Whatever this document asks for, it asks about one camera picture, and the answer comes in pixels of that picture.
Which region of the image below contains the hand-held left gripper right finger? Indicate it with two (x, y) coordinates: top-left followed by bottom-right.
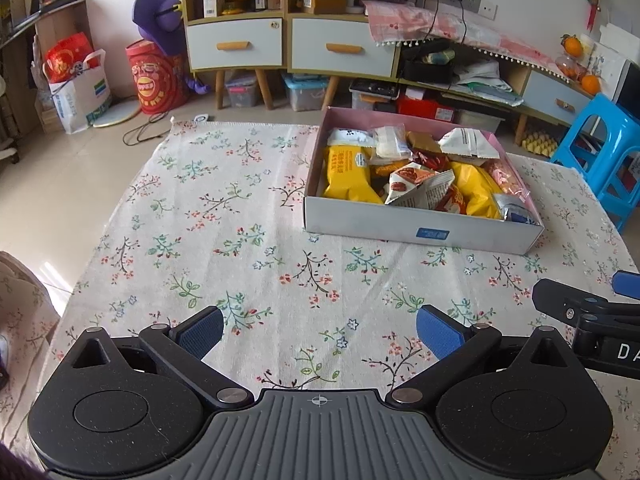
(385, 305), (573, 408)

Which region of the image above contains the yellow snack packet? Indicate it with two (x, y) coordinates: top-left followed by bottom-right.
(322, 145), (383, 205)
(450, 160), (503, 220)

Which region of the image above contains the pink cardboard box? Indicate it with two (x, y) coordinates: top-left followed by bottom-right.
(302, 106), (546, 256)

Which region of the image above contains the white flat box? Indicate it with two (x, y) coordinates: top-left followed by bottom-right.
(452, 109), (507, 133)

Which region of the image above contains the large clear storage box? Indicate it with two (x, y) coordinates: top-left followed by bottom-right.
(281, 74), (332, 113)

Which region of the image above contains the white pecan print snack packet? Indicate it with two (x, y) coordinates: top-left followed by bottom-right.
(384, 167), (456, 209)

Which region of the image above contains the red gift bag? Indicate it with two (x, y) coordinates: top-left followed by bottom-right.
(43, 32), (97, 84)

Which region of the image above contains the egg carton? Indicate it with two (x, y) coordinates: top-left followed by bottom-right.
(520, 130), (559, 158)

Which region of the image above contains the white appliance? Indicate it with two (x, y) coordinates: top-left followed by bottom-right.
(595, 24), (640, 111)

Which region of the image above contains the clear round cake packet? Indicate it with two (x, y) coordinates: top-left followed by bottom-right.
(374, 125), (413, 158)

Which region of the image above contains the orange silver snack packet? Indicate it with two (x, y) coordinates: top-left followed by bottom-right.
(405, 131), (443, 153)

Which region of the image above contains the white round disc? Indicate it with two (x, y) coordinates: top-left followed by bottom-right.
(91, 97), (144, 129)

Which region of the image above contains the pink wafer packet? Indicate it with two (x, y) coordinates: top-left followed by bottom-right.
(482, 159), (531, 198)

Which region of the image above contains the red orange snack packet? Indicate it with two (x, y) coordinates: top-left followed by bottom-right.
(435, 185), (468, 216)

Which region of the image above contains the floral cloth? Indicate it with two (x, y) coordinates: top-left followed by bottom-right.
(0, 251), (62, 411)

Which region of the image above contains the white dotted snack packet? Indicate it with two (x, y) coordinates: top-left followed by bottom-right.
(327, 128), (376, 148)

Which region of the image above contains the stack of papers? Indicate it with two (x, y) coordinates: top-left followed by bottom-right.
(452, 57), (523, 107)

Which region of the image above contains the low wooden drawer cabinet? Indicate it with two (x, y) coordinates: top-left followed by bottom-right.
(285, 12), (402, 111)

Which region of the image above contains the glass jar of oranges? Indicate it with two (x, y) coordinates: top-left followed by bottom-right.
(555, 55), (583, 81)

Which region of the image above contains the small clear storage box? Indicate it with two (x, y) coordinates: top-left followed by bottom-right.
(224, 71), (262, 109)

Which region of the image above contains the wooden bookshelf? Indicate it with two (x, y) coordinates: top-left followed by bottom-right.
(0, 0), (92, 137)

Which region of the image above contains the red flat box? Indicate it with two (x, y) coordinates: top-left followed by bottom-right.
(396, 94), (457, 122)

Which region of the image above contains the purple plush toy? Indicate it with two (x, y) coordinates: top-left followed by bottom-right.
(131, 0), (212, 97)

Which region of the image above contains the black bag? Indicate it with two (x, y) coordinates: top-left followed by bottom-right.
(401, 47), (457, 86)

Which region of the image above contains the red foil snack packet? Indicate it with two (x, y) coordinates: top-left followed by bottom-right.
(412, 150), (451, 171)

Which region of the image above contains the wooden media console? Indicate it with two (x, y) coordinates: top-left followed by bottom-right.
(397, 42), (597, 147)

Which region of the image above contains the white grey-striped snack packet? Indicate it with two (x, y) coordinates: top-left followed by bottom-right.
(440, 127), (493, 158)

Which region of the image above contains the red round tin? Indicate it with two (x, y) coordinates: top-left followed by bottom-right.
(125, 40), (190, 116)

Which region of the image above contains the blue plastic stool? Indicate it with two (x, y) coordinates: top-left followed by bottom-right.
(549, 92), (640, 234)

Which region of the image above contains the silver blue snack packet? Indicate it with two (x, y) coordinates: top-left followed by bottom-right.
(492, 192), (533, 224)

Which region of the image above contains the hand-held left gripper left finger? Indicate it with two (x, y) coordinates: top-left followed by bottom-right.
(64, 306), (254, 411)

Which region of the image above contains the white paper bag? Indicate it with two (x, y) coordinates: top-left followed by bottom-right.
(48, 49), (114, 135)

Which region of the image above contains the brown cardboard box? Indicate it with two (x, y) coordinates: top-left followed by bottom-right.
(301, 0), (348, 15)

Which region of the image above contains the pink fringed cloth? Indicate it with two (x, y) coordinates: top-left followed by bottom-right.
(362, 0), (571, 75)

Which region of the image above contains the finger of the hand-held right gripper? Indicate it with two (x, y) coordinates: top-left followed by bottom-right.
(613, 269), (640, 299)
(531, 278), (614, 324)

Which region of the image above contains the floral tablecloth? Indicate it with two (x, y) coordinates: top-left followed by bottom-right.
(45, 120), (640, 466)

